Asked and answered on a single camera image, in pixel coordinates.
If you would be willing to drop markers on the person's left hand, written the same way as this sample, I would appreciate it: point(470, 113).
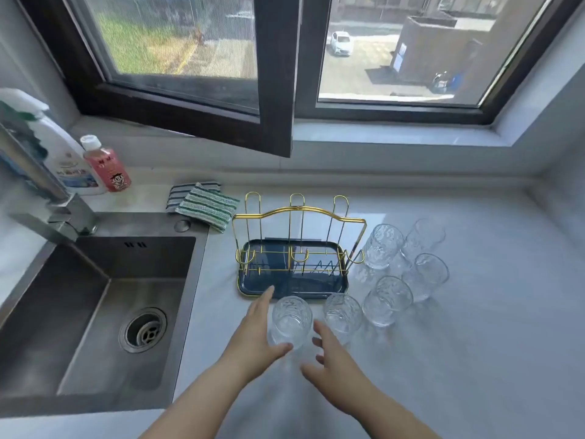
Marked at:
point(249, 342)

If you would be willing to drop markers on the person's right hand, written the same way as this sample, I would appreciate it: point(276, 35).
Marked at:
point(343, 379)

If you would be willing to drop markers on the clear textured glass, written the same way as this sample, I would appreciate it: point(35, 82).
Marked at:
point(422, 237)
point(427, 276)
point(292, 315)
point(383, 246)
point(386, 301)
point(343, 313)

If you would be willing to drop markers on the gold wire cup rack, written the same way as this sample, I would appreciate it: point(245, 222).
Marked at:
point(315, 285)

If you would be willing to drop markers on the person's left forearm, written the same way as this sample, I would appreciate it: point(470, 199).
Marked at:
point(196, 406)

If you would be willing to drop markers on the round sink drain strainer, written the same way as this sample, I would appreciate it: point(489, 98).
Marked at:
point(142, 331)

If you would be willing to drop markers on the round metal sink cap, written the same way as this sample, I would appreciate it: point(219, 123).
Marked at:
point(182, 225)

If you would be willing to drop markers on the green striped cloth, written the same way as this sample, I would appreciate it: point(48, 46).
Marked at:
point(205, 207)

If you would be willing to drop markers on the blue striped cloth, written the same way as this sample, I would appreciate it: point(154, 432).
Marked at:
point(176, 194)

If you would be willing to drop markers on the stainless steel sink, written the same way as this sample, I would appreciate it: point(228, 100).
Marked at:
point(68, 315)

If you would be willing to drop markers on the stainless steel faucet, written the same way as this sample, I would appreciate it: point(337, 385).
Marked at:
point(77, 214)

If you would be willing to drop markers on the pink label drink bottle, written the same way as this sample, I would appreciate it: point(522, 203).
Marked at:
point(109, 171)

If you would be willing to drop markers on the dark brown open window sash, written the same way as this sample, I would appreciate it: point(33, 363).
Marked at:
point(274, 86)

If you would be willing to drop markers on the white spray bottle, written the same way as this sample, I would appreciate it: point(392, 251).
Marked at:
point(59, 155)

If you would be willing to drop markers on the parked scooter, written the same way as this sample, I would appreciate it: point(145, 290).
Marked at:
point(441, 82)

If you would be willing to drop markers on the white car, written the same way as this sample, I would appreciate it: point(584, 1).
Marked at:
point(341, 43)

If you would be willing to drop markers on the grey outbuilding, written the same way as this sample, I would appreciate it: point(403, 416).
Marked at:
point(429, 50)

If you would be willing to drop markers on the dark brown fixed window frame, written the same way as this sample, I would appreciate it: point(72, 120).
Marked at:
point(311, 54)

